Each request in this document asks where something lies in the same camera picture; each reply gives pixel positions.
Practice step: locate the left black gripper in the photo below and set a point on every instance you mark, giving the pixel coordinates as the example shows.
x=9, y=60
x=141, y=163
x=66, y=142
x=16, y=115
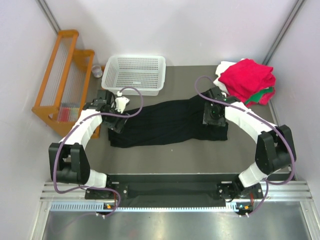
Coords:
x=116, y=124

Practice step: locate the small clear plastic cup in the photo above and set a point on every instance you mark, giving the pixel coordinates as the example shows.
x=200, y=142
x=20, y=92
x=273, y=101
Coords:
x=97, y=71

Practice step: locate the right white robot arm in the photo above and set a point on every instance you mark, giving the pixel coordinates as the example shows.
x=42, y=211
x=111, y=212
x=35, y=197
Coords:
x=275, y=148

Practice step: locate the red box in rack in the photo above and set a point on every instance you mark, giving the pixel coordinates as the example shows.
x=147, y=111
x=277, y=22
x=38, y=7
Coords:
x=68, y=112

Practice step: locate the white slotted cable duct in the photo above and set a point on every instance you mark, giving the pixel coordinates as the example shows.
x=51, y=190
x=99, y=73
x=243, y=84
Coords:
x=61, y=206

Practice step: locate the white plastic perforated basket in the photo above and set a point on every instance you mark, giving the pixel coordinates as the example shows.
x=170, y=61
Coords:
x=146, y=73

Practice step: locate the black t shirt blue logo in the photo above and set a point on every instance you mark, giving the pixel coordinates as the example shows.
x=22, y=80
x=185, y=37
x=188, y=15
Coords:
x=168, y=122

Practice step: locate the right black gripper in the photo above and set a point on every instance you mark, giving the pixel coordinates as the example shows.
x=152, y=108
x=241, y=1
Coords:
x=208, y=119

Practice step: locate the orange wooden rack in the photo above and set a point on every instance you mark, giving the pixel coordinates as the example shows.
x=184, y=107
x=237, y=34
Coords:
x=66, y=80

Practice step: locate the white folded t shirt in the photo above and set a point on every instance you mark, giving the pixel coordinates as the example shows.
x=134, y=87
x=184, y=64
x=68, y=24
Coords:
x=231, y=73

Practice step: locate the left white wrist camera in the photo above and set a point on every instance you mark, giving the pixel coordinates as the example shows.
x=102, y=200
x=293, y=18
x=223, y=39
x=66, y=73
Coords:
x=121, y=102

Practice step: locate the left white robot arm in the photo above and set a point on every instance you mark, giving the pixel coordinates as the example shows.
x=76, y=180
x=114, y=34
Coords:
x=67, y=159

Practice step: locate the red folded t shirt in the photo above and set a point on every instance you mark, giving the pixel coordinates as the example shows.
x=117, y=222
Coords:
x=253, y=77

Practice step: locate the green folded t shirt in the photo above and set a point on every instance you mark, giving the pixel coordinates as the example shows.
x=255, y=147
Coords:
x=262, y=97

